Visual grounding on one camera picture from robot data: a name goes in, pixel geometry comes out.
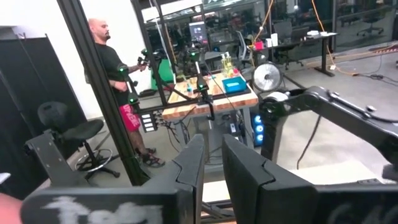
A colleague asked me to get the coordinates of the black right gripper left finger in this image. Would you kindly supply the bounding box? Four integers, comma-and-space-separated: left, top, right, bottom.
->
20, 133, 205, 224

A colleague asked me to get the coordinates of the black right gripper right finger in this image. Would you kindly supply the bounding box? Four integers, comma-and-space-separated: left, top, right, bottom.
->
221, 133, 398, 224

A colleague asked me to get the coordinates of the computer with blue lights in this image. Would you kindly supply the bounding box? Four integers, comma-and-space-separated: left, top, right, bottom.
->
251, 113, 265, 147

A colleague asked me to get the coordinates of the black stool chair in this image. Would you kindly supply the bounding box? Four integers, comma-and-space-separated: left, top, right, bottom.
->
37, 101, 121, 180

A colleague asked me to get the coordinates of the black metal mounting plate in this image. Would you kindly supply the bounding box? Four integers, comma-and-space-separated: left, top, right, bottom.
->
24, 129, 91, 188

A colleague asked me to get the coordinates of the wooden workstation table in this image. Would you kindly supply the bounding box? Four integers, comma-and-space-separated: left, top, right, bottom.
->
161, 71, 259, 175

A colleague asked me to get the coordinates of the blue plastic bin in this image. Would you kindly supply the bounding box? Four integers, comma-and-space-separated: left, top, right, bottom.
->
221, 76, 248, 95

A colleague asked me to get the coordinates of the round metal floor fan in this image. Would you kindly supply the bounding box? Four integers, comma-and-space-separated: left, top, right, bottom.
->
251, 61, 283, 93

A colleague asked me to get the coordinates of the person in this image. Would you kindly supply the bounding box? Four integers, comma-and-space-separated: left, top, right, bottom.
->
83, 17, 166, 169

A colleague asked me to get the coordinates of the black desk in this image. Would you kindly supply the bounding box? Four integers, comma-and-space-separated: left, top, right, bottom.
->
253, 30, 339, 78

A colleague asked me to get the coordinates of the black office chair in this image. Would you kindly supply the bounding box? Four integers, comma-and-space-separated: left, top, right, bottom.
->
356, 11, 386, 38
273, 21, 307, 71

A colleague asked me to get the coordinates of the computer monitor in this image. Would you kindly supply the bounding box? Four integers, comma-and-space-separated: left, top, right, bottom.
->
188, 21, 208, 44

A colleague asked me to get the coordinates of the black workstation frame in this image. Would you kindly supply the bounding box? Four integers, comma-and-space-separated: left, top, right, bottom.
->
130, 0, 218, 122

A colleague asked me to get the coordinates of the orange hanging cable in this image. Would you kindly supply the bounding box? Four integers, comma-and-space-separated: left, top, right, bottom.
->
310, 0, 398, 77

